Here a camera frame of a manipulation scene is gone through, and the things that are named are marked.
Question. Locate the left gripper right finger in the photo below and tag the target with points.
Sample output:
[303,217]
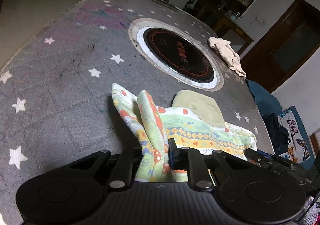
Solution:
[191,161]

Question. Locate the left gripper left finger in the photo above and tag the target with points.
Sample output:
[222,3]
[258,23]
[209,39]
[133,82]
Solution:
[125,169]

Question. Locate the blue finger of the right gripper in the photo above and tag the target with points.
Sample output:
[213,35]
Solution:
[258,156]

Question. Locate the colourful patterned baby cloth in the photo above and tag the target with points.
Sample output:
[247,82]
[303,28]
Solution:
[154,125]

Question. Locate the butterfly patterned cushion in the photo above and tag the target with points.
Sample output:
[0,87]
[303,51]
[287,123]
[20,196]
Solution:
[299,147]

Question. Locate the blue fabric storage bag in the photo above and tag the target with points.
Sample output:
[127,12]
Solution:
[269,107]

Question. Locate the pale green towel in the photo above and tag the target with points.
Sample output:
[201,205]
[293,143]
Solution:
[203,106]

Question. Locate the grey star tablecloth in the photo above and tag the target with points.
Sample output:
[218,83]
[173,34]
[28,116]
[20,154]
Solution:
[57,106]

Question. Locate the round black induction cooker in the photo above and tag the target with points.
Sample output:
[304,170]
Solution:
[176,53]

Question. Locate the cream garment with number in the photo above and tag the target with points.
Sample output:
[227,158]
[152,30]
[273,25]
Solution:
[223,47]

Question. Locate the dark wooden door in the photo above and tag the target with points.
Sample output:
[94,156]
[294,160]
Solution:
[285,47]

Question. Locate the wooden side table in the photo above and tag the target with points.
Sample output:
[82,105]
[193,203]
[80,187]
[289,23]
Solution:
[225,24]

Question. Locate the dark flat tray on table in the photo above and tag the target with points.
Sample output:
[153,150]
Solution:
[165,4]

